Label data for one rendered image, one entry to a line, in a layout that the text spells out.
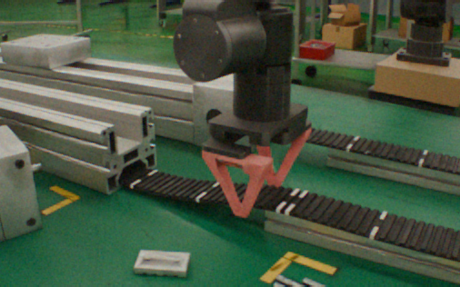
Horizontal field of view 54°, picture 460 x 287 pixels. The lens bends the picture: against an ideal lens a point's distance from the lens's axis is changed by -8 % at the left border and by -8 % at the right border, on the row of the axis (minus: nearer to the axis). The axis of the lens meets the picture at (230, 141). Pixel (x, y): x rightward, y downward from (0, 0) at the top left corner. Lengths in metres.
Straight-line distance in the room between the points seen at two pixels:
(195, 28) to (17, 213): 0.28
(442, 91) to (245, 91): 0.63
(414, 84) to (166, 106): 0.53
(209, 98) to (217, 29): 0.32
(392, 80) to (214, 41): 0.70
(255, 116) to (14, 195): 0.27
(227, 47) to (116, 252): 0.24
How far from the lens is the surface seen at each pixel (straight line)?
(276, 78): 0.46
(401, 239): 0.47
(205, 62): 0.39
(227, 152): 0.45
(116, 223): 0.55
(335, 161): 0.67
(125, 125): 0.65
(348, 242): 0.50
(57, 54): 0.93
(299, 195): 0.52
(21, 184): 0.53
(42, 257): 0.51
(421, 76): 1.03
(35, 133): 0.68
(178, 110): 0.74
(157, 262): 0.47
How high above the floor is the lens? 1.06
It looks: 22 degrees down
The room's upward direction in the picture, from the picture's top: straight up
